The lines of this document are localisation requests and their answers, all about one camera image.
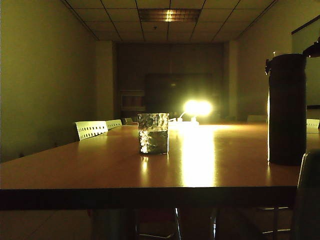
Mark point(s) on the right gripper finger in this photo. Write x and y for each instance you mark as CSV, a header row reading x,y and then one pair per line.
x,y
313,50

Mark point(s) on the black thermos cup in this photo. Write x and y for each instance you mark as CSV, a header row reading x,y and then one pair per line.
x,y
287,112

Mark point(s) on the textured clear glass cup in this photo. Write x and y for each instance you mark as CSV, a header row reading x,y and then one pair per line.
x,y
153,135

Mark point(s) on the white gooseneck usb lamp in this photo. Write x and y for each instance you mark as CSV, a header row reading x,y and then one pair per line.
x,y
191,108
205,108

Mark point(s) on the ceiling light panel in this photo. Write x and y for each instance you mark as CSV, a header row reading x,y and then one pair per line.
x,y
170,15

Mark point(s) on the low cabinet with shelves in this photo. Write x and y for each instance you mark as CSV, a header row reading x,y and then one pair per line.
x,y
132,100

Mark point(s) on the pale chair backrest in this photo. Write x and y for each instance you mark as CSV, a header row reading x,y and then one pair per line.
x,y
128,120

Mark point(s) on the red chair under table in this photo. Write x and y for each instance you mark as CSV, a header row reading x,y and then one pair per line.
x,y
155,216

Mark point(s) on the metal table leg column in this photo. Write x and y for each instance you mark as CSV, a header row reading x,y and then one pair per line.
x,y
112,225

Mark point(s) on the dark wall screen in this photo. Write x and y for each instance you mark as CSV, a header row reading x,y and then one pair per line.
x,y
165,92

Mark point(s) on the metal frame chair under table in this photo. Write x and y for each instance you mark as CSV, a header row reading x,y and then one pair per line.
x,y
275,220

